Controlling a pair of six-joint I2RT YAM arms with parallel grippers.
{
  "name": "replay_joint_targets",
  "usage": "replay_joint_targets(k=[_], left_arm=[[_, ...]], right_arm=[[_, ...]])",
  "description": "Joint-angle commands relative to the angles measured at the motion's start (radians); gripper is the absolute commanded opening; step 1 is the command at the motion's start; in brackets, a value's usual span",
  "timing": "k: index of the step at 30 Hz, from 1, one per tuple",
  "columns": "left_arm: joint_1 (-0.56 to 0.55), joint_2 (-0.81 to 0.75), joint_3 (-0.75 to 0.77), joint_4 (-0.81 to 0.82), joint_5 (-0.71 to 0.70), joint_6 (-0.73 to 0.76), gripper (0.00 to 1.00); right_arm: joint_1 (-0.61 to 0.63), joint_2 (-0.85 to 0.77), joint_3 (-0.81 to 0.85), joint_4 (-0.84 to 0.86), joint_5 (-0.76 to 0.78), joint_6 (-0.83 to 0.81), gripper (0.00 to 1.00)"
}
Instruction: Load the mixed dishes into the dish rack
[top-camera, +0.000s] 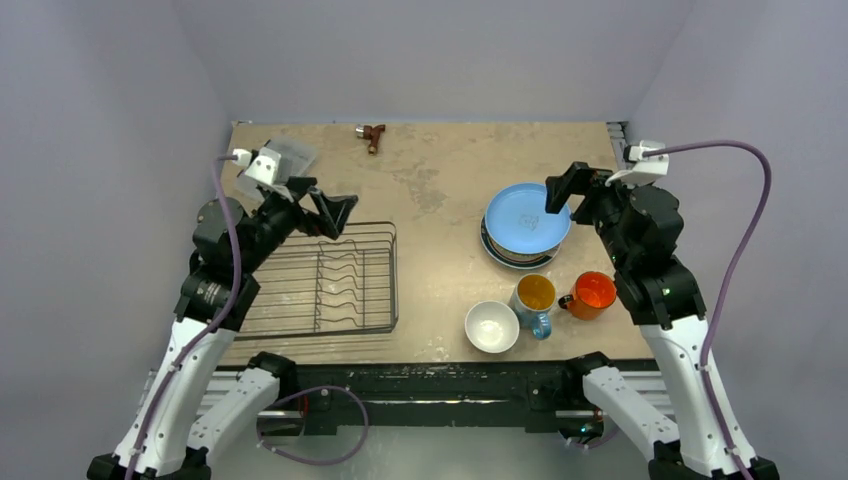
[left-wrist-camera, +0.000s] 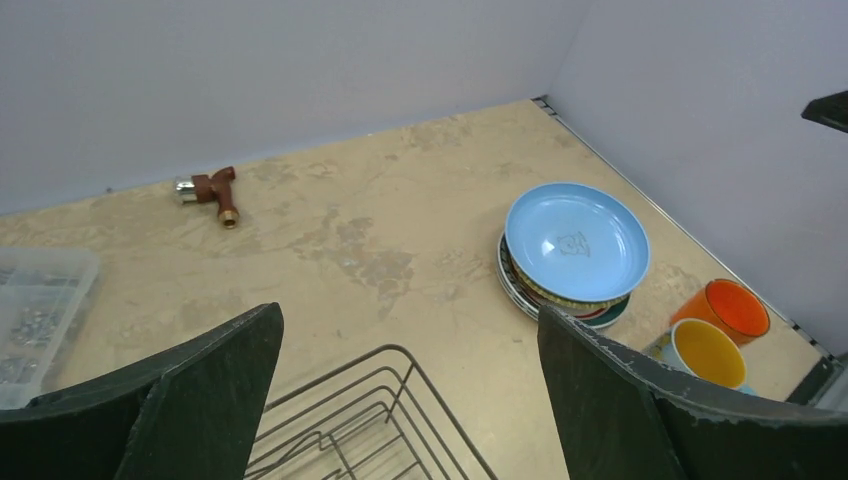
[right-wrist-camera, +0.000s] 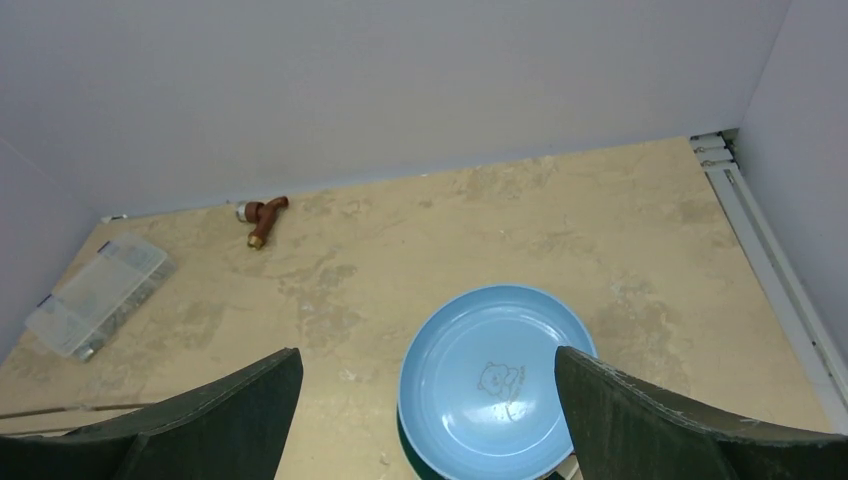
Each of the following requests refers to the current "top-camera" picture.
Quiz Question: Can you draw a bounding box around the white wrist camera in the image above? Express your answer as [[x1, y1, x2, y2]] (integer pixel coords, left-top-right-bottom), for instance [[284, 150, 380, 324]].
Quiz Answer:
[[605, 140, 669, 187], [232, 147, 293, 201]]

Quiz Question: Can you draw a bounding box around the light blue plate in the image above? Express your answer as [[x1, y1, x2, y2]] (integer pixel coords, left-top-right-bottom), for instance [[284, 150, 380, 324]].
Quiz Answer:
[[484, 182, 571, 255]]

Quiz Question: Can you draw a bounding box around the yellow patterned plate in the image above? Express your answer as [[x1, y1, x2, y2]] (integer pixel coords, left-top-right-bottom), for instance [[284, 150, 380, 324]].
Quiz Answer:
[[480, 217, 561, 270]]

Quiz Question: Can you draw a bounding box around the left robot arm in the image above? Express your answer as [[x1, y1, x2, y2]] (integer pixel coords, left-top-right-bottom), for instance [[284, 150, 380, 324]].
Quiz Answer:
[[86, 177, 359, 479]]

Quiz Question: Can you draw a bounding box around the blue butterfly mug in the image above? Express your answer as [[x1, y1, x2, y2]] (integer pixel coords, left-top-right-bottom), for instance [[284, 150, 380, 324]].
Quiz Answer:
[[509, 274, 557, 340]]

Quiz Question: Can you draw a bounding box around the black base mount frame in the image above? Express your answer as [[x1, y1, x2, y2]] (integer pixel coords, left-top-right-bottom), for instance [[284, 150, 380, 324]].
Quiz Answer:
[[263, 356, 611, 441]]

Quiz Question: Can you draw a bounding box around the black wire dish rack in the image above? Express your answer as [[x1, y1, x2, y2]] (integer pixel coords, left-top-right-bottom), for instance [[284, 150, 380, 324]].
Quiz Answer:
[[236, 221, 399, 342]]

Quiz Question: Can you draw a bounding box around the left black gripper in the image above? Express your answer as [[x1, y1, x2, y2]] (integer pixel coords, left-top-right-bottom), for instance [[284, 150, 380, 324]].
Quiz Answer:
[[239, 175, 357, 271]]

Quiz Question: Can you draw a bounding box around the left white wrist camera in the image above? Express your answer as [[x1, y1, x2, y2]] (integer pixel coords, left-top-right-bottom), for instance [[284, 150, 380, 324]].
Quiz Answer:
[[232, 147, 293, 201]]

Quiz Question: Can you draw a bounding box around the orange mug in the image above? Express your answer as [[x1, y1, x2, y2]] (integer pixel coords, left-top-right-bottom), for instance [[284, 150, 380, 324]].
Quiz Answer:
[[558, 271, 617, 321]]

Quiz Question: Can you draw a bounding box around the clear plastic organizer box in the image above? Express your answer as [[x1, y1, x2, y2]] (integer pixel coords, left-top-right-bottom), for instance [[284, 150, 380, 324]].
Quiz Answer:
[[254, 135, 317, 181]]

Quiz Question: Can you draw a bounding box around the brown metal fitting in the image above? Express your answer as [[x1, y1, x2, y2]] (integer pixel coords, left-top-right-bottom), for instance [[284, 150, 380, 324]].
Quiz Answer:
[[355, 124, 386, 155]]

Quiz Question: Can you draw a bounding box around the white bowl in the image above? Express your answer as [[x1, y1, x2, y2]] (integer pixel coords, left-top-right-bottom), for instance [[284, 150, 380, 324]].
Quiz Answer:
[[464, 301, 520, 354]]

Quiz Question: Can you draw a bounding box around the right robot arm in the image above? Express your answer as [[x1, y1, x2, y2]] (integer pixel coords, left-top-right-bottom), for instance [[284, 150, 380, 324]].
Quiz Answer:
[[545, 162, 779, 479]]

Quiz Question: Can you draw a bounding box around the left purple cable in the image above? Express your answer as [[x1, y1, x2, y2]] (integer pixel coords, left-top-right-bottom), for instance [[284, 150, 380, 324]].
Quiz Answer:
[[123, 154, 244, 480]]

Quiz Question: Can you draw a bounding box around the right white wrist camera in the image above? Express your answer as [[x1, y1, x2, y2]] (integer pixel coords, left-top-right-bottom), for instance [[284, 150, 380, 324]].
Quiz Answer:
[[605, 140, 669, 187]]

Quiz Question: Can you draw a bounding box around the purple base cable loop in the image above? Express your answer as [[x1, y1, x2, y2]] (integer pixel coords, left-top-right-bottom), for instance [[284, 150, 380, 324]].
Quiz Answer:
[[255, 385, 370, 467]]

